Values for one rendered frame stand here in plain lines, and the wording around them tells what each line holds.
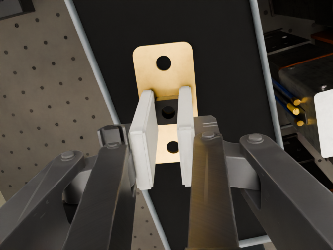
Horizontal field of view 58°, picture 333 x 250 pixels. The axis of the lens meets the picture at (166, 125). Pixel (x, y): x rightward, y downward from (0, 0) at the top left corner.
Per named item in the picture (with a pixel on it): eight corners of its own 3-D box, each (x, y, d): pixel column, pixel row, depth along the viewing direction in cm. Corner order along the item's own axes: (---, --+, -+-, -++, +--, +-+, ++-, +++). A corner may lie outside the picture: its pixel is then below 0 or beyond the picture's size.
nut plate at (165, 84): (200, 157, 22) (202, 166, 21) (149, 162, 22) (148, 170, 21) (191, 40, 19) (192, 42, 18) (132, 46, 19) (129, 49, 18)
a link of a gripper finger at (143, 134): (153, 190, 14) (137, 191, 14) (158, 131, 21) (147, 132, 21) (144, 132, 13) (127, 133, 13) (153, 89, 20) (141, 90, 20)
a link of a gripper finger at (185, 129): (176, 129, 13) (194, 127, 13) (179, 86, 19) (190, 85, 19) (183, 188, 14) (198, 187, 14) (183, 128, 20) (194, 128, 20)
